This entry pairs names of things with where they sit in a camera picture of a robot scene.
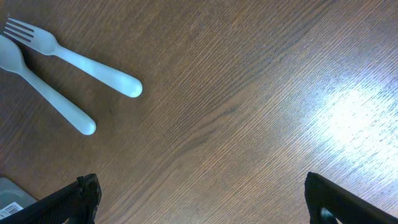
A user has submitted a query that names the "white plastic spoon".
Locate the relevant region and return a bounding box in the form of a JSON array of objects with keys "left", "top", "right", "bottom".
[{"left": 1, "top": 35, "right": 96, "bottom": 136}]

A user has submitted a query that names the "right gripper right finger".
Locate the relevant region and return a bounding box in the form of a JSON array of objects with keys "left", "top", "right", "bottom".
[{"left": 305, "top": 172, "right": 397, "bottom": 224}]

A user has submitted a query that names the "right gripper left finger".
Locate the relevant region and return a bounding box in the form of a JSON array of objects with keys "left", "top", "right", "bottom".
[{"left": 1, "top": 174, "right": 102, "bottom": 224}]

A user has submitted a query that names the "clear plastic container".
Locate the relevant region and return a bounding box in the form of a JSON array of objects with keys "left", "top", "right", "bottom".
[{"left": 0, "top": 176, "right": 37, "bottom": 219}]

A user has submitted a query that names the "white plastic fork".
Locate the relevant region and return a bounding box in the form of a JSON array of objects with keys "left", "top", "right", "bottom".
[{"left": 4, "top": 18, "right": 143, "bottom": 98}]

